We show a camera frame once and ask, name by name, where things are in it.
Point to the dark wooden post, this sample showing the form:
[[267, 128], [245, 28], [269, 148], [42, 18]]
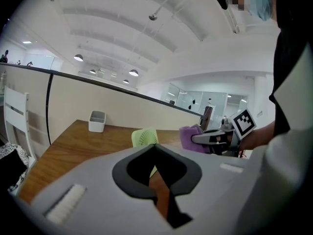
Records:
[[207, 116]]

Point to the beige partition panel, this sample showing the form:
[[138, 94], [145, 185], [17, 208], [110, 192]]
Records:
[[29, 82], [97, 99]]

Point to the wooden table black legs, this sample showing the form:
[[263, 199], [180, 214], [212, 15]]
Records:
[[85, 146]]

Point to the black seat pad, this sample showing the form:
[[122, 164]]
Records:
[[9, 165]]

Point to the green small desk fan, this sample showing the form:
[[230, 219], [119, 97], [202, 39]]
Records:
[[144, 137]]

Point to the white pen holder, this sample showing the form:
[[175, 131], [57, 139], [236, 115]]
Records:
[[96, 125]]

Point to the glass partition wall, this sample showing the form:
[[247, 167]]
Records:
[[185, 97]]

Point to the black white patterned cushion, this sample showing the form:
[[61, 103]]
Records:
[[23, 155]]

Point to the person's right forearm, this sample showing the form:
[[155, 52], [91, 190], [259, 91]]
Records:
[[259, 137]]

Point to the black handrail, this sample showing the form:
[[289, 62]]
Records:
[[51, 74]]

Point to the white wooden chair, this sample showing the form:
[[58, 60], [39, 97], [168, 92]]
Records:
[[15, 114]]

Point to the person's black t-shirt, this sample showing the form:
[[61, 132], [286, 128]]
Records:
[[288, 57]]

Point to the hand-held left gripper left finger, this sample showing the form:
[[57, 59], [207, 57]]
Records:
[[93, 180]]

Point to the blue face mask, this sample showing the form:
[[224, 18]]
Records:
[[262, 1]]

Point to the purple cleaning cloth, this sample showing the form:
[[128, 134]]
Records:
[[187, 138]]

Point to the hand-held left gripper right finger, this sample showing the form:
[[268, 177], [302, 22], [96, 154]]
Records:
[[215, 192]]

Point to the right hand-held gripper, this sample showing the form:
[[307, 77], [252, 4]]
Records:
[[243, 124]]

